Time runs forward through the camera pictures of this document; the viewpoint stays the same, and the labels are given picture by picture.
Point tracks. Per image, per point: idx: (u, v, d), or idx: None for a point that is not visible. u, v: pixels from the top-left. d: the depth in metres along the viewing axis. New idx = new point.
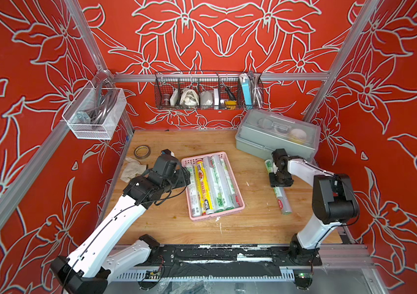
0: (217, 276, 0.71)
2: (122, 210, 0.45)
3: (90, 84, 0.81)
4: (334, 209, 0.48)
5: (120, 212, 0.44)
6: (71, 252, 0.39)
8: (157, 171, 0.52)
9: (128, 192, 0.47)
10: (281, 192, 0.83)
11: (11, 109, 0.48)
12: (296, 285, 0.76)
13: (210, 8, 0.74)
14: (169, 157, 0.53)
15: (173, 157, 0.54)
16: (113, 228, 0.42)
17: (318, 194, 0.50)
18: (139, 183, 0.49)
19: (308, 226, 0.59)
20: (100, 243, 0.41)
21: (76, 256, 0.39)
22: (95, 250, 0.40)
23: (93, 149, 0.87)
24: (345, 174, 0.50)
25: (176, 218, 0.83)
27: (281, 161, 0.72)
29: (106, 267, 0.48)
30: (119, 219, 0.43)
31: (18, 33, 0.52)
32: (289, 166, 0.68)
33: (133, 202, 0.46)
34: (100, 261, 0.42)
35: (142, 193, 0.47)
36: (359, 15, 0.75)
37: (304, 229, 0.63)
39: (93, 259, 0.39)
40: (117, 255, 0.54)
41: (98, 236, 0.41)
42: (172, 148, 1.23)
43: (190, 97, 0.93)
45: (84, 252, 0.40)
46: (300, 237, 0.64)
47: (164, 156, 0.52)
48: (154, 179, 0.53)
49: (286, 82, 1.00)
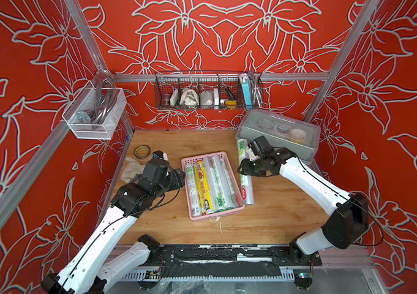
0: (217, 276, 0.71)
2: (110, 223, 0.43)
3: (90, 84, 0.81)
4: (354, 237, 0.43)
5: (109, 225, 0.42)
6: (61, 270, 0.39)
8: (147, 177, 0.49)
9: (117, 202, 0.45)
10: (248, 181, 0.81)
11: (11, 109, 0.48)
12: (296, 285, 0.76)
13: (210, 8, 0.74)
14: (158, 163, 0.50)
15: (163, 162, 0.51)
16: (103, 241, 0.41)
17: (336, 223, 0.43)
18: (128, 192, 0.46)
19: (310, 236, 0.57)
20: (89, 259, 0.39)
21: (66, 274, 0.38)
22: (84, 267, 0.39)
23: (93, 149, 0.87)
24: (361, 195, 0.43)
25: (176, 218, 0.83)
27: (272, 160, 0.57)
29: (102, 277, 0.47)
30: (108, 232, 0.42)
31: (18, 33, 0.52)
32: (283, 170, 0.55)
33: (122, 213, 0.43)
34: (92, 276, 0.41)
35: (132, 201, 0.45)
36: (359, 15, 0.75)
37: (304, 236, 0.62)
39: (84, 275, 0.38)
40: (114, 261, 0.53)
41: (87, 250, 0.40)
42: (172, 149, 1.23)
43: (190, 97, 0.93)
45: (73, 269, 0.38)
46: (300, 244, 0.63)
47: (154, 161, 0.49)
48: (143, 187, 0.50)
49: (286, 82, 1.00)
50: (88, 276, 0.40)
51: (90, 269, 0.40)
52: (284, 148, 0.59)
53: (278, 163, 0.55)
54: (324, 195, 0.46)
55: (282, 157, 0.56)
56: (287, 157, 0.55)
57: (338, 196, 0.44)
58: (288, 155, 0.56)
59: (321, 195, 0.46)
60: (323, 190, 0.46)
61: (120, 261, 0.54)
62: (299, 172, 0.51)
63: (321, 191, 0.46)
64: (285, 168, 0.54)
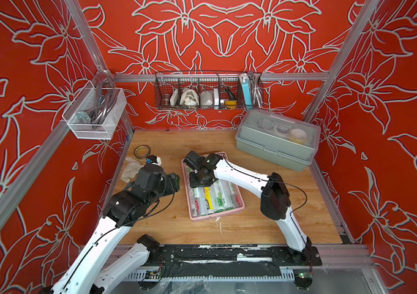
0: (217, 276, 0.71)
2: (102, 234, 0.42)
3: (90, 84, 0.81)
4: (281, 204, 0.54)
5: (101, 236, 0.41)
6: (55, 283, 0.38)
8: (139, 185, 0.48)
9: (109, 211, 0.44)
10: (200, 193, 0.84)
11: (11, 109, 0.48)
12: (296, 285, 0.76)
13: (210, 8, 0.74)
14: (152, 169, 0.48)
15: (156, 168, 0.49)
16: (95, 253, 0.40)
17: (267, 204, 0.52)
18: (120, 201, 0.45)
19: (283, 231, 0.61)
20: (82, 272, 0.39)
21: (60, 288, 0.38)
22: (78, 280, 0.38)
23: (93, 149, 0.87)
24: (275, 174, 0.54)
25: (176, 218, 0.83)
27: (206, 169, 0.63)
29: (98, 284, 0.47)
30: (100, 244, 0.41)
31: (18, 33, 0.52)
32: (217, 174, 0.61)
33: (114, 225, 0.42)
34: (86, 288, 0.40)
35: (126, 210, 0.43)
36: (359, 15, 0.75)
37: (286, 237, 0.63)
39: (78, 288, 0.38)
40: (112, 266, 0.53)
41: (81, 263, 0.39)
42: (172, 149, 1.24)
43: (190, 97, 0.93)
45: (67, 283, 0.38)
46: (291, 244, 0.64)
47: (146, 168, 0.48)
48: (136, 194, 0.49)
49: (286, 82, 1.00)
50: (81, 289, 0.39)
51: (83, 282, 0.39)
52: (211, 154, 0.65)
53: (211, 169, 0.61)
54: (251, 184, 0.54)
55: (212, 164, 0.61)
56: (217, 162, 0.62)
57: (260, 180, 0.53)
58: (216, 159, 0.62)
59: (250, 184, 0.55)
60: (248, 180, 0.55)
61: (119, 266, 0.54)
62: (228, 171, 0.58)
63: (248, 181, 0.55)
64: (217, 171, 0.60)
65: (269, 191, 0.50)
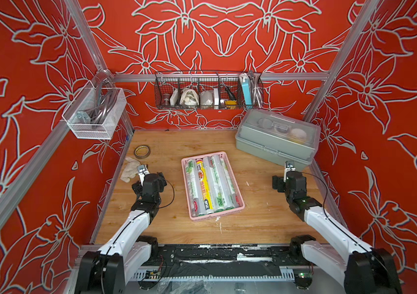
0: (217, 276, 0.71)
2: (135, 217, 0.57)
3: (90, 84, 0.81)
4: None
5: (135, 218, 0.56)
6: (102, 245, 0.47)
8: (147, 193, 0.65)
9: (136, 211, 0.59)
10: (198, 193, 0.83)
11: (11, 109, 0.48)
12: (296, 285, 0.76)
13: (210, 8, 0.74)
14: (152, 178, 0.66)
15: (153, 177, 0.66)
16: (133, 226, 0.53)
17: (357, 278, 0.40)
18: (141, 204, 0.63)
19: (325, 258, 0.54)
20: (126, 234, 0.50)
21: (108, 245, 0.46)
22: (122, 240, 0.48)
23: (93, 149, 0.87)
24: (384, 252, 0.41)
25: (176, 218, 0.83)
27: (297, 207, 0.61)
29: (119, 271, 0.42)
30: (135, 221, 0.55)
31: (18, 32, 0.52)
32: (307, 215, 0.58)
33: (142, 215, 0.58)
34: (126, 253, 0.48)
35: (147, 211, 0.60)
36: (359, 15, 0.75)
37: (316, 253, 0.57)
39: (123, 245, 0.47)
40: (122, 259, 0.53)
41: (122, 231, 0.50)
42: (172, 149, 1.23)
43: (190, 97, 0.93)
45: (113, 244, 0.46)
46: (304, 248, 0.62)
47: (149, 178, 0.66)
48: (147, 199, 0.67)
49: (286, 82, 1.00)
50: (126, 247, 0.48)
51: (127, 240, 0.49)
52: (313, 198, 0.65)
53: (302, 210, 0.60)
54: (342, 242, 0.46)
55: (307, 205, 0.60)
56: (312, 206, 0.59)
57: (357, 246, 0.44)
58: (313, 204, 0.60)
59: (340, 242, 0.46)
60: (341, 236, 0.47)
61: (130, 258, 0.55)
62: (321, 218, 0.54)
63: (340, 238, 0.47)
64: (309, 214, 0.57)
65: (364, 260, 0.40)
